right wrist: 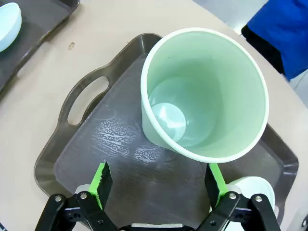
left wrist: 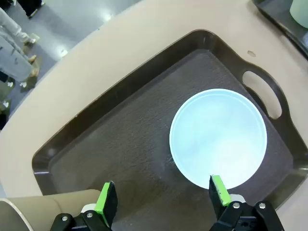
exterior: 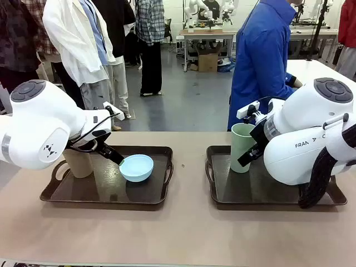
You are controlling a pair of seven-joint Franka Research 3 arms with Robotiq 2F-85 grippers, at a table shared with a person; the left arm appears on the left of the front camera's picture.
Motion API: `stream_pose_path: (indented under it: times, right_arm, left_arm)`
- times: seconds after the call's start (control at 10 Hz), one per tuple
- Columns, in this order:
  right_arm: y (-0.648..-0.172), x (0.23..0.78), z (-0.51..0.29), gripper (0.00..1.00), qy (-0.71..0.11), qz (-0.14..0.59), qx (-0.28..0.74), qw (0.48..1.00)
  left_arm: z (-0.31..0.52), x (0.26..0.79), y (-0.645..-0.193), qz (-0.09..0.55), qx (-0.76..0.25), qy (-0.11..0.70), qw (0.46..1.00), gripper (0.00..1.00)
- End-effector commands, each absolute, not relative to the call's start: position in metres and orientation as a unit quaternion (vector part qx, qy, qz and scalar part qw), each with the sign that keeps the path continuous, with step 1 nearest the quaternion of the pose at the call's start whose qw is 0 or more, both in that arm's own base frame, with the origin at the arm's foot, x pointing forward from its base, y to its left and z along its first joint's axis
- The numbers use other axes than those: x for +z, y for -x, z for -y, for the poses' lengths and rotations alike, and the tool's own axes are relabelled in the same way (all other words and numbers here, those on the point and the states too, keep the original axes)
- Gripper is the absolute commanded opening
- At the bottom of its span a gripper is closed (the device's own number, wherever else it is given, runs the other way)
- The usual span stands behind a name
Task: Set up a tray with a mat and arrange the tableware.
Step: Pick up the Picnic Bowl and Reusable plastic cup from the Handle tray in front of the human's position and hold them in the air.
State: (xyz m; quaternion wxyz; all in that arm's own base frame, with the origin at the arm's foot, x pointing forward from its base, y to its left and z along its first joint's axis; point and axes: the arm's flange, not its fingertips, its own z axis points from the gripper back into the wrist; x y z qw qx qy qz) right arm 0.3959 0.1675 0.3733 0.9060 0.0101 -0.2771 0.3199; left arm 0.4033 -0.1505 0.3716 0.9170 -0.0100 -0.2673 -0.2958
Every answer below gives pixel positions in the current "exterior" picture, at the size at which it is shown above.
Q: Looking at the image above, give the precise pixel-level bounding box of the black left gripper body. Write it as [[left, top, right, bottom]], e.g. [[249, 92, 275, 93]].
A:
[[83, 136, 113, 154]]

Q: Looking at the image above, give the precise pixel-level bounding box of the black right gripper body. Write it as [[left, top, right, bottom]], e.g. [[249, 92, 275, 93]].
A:
[[249, 123, 272, 152]]

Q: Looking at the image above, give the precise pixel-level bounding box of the tall light green cup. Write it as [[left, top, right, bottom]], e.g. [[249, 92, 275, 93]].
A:
[[231, 123, 258, 174]]

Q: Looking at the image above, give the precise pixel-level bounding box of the light blue bowl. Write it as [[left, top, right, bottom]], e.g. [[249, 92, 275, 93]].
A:
[[118, 154, 155, 183]]

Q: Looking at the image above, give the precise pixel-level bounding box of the tall beige cup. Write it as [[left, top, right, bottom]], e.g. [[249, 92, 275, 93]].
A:
[[62, 149, 94, 179]]

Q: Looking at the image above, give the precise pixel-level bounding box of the person's left forearm blue sleeve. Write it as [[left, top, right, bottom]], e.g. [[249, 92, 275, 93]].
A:
[[283, 71, 297, 86]]

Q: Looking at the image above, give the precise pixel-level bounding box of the dark brown plastic tray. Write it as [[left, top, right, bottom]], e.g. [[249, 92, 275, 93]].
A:
[[39, 146, 175, 206], [205, 145, 348, 211]]

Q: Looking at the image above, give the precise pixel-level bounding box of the bystander in red checked shirt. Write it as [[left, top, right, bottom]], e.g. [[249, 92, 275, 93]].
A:
[[22, 0, 86, 111]]

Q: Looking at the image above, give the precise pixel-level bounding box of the blue bag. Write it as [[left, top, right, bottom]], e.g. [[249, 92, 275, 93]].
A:
[[218, 57, 236, 73]]

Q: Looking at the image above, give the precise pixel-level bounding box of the person in blue jacket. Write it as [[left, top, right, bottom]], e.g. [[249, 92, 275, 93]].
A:
[[227, 0, 297, 131]]

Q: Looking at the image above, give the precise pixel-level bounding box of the brown cardboard box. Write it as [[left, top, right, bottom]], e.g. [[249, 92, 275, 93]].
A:
[[196, 43, 223, 73]]

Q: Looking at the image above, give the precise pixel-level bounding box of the black tripod stand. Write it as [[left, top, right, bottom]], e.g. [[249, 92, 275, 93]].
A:
[[305, 0, 332, 61]]

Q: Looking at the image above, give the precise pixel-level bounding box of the bystander in white coat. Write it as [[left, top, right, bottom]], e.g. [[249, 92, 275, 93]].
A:
[[43, 0, 123, 131]]

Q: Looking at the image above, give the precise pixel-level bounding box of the long background workbench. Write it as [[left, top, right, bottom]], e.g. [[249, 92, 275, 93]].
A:
[[289, 26, 340, 59]]

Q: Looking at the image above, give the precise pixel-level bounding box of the background robot workbench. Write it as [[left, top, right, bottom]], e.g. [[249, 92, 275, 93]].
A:
[[179, 29, 238, 72]]

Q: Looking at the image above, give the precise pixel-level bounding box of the bystander in black top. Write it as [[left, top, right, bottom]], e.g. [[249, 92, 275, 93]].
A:
[[91, 0, 137, 120]]

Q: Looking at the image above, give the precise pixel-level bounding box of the bystander in plaid shirt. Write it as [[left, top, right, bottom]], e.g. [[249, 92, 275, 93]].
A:
[[135, 0, 166, 97]]

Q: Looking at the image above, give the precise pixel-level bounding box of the black office chair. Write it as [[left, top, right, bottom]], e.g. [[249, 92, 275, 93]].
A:
[[164, 18, 173, 45]]

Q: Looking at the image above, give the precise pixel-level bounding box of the bystander in dark patterned clothes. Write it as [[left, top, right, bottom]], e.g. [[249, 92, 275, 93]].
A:
[[0, 0, 42, 95]]

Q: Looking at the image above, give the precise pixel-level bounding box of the seated person in black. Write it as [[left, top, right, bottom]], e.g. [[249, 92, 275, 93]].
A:
[[197, 0, 221, 21]]

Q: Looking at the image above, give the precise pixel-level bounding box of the bystander in red jacket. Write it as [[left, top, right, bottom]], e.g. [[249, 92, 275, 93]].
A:
[[332, 0, 356, 81]]

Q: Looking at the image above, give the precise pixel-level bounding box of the thin black camera cable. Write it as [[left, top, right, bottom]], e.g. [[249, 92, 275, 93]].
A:
[[69, 112, 121, 148]]

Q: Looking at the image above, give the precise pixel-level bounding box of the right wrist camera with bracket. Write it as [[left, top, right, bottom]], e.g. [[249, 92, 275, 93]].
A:
[[237, 101, 262, 123]]

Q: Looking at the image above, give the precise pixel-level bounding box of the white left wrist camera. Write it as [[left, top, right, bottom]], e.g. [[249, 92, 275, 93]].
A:
[[102, 101, 125, 121]]

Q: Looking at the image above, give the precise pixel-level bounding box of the black braided cable bundle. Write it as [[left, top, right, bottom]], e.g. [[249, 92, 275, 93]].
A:
[[299, 113, 356, 209]]

